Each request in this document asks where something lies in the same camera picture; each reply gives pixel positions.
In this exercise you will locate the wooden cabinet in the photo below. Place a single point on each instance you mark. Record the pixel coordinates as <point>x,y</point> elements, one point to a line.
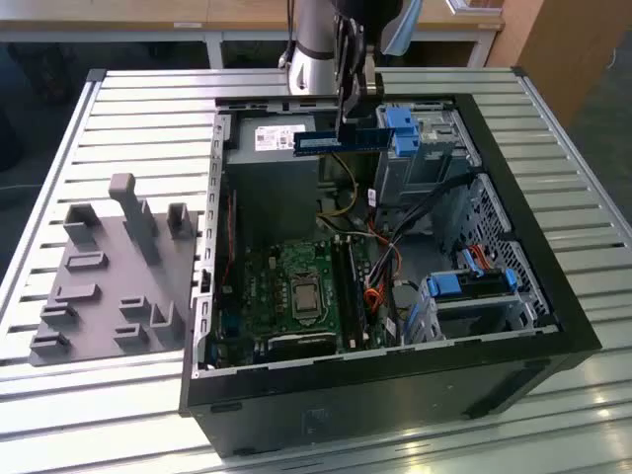
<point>568,49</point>

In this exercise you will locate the wooden desk white frame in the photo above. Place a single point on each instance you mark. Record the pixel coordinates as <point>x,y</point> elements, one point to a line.
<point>148,20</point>

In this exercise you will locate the grey power supply unit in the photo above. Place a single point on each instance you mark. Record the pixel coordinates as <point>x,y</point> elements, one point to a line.
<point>269,187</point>

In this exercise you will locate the CPU socket with CPU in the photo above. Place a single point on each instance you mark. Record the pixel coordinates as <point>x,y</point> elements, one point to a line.
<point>305,299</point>

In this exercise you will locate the blue RAM stick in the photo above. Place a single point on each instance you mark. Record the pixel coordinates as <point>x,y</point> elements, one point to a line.
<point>375,140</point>

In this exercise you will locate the silver disk bay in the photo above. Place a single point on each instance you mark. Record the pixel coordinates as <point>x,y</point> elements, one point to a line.
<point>474,316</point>

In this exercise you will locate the green motherboard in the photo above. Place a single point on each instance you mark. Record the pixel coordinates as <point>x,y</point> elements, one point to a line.
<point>266,276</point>

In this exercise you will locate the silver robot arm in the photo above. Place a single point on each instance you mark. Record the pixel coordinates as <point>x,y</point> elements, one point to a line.
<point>312,39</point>

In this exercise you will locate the round grey case speaker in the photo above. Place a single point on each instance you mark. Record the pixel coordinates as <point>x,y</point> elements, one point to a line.
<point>407,296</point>

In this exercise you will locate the grey parts rack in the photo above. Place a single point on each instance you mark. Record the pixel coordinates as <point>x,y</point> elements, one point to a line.
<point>123,276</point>

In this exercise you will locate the blue disk carrier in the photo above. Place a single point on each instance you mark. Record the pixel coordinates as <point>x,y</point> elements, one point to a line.
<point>401,121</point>
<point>447,285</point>

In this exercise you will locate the black PC case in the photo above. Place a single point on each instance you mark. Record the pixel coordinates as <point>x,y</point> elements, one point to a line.
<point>375,400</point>

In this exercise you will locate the black empty RAM slot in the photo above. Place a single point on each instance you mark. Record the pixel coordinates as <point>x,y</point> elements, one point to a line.
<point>343,291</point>

